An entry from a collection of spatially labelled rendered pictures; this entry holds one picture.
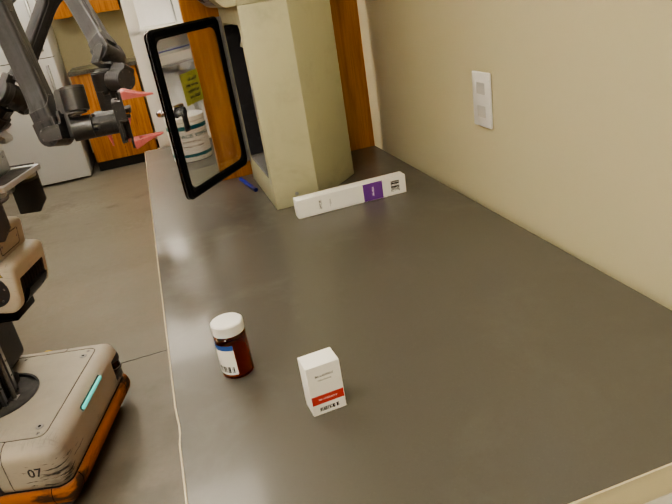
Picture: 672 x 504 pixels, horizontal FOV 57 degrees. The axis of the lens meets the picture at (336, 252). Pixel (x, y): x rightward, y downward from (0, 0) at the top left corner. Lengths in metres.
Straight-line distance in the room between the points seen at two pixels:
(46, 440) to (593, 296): 1.68
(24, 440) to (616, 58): 1.91
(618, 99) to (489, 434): 0.54
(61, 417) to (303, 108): 1.31
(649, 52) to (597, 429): 0.51
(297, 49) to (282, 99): 0.12
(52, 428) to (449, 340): 1.55
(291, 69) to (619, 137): 0.75
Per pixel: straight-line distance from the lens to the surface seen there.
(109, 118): 1.60
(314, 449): 0.76
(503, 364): 0.86
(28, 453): 2.19
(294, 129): 1.48
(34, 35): 2.22
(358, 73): 1.90
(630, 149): 1.03
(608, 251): 1.12
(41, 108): 1.65
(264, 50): 1.45
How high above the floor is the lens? 1.44
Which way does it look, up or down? 24 degrees down
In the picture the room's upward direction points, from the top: 9 degrees counter-clockwise
